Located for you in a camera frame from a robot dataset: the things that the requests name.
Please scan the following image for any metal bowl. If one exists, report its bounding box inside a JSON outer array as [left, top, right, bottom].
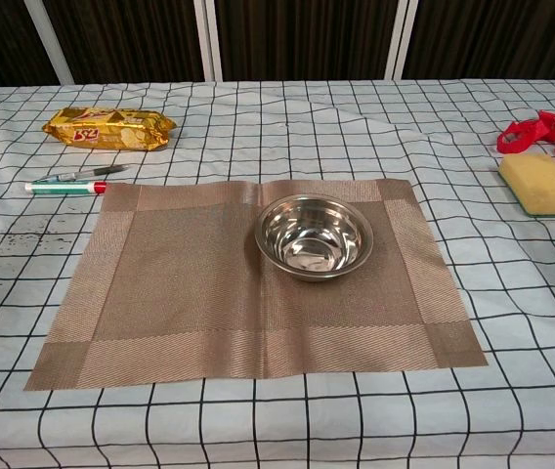
[[255, 192, 375, 284]]

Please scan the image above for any brown woven placemat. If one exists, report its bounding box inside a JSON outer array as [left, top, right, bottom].
[[23, 178, 489, 392]]

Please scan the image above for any black pen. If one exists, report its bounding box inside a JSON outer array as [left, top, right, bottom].
[[38, 164, 131, 183]]

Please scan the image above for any gold snack packet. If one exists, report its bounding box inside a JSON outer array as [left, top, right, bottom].
[[41, 107, 178, 151]]

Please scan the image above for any checkered white tablecloth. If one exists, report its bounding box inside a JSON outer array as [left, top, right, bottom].
[[0, 77, 555, 469]]

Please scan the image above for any red capped white marker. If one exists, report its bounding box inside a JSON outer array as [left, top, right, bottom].
[[23, 180, 110, 196]]

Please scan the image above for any yellow sponge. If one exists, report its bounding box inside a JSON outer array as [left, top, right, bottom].
[[496, 153, 555, 219]]

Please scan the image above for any red ribbon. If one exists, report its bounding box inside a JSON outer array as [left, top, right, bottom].
[[495, 109, 555, 165]]

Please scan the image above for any white screen frame post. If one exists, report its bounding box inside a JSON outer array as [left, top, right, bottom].
[[384, 0, 418, 81], [192, 0, 225, 82], [25, 0, 74, 85]]

